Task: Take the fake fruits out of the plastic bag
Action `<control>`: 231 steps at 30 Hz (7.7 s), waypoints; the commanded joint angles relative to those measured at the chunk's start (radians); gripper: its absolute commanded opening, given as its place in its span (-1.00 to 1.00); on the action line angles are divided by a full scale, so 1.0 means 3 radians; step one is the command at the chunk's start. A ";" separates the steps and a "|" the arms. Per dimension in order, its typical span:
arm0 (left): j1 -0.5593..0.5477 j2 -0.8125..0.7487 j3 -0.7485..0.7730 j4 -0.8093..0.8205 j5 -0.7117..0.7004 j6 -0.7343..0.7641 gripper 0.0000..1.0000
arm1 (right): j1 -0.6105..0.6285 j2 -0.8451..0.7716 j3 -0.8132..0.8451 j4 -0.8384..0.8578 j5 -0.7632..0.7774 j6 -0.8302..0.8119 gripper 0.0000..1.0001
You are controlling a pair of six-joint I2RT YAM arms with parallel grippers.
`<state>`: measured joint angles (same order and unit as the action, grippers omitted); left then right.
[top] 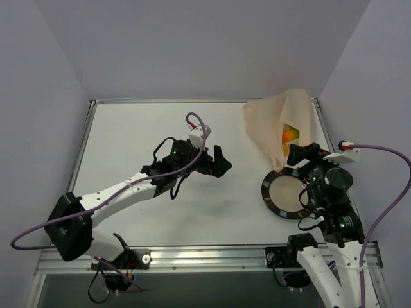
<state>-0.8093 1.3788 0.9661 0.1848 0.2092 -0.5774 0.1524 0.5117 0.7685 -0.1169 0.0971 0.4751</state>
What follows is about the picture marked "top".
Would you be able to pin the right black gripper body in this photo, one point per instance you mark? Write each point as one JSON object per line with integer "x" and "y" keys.
{"x": 308, "y": 157}

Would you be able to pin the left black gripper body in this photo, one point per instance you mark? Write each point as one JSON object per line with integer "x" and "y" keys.
{"x": 209, "y": 162}

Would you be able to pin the orange green fake mango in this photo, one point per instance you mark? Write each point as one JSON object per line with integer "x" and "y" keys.
{"x": 289, "y": 134}

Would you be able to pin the translucent beige plastic bag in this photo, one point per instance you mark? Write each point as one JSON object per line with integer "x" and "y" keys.
{"x": 266, "y": 119}

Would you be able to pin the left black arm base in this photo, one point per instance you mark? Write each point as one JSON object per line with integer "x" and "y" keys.
{"x": 120, "y": 275}

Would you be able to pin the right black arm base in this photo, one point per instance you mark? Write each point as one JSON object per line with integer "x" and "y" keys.
{"x": 287, "y": 273}

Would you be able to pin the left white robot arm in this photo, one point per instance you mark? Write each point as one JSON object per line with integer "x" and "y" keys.
{"x": 73, "y": 221}

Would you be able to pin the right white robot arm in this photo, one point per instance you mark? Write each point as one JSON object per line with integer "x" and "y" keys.
{"x": 341, "y": 227}

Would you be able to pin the black rimmed white plate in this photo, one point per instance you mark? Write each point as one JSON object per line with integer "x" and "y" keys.
{"x": 280, "y": 193}

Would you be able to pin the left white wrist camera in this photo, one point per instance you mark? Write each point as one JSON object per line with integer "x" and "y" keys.
{"x": 198, "y": 135}

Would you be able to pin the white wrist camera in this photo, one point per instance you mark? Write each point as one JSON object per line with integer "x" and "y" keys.
{"x": 198, "y": 135}
{"x": 347, "y": 153}

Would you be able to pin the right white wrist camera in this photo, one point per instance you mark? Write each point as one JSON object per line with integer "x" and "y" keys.
{"x": 347, "y": 153}

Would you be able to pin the aluminium front rail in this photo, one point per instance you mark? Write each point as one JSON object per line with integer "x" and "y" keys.
{"x": 172, "y": 259}

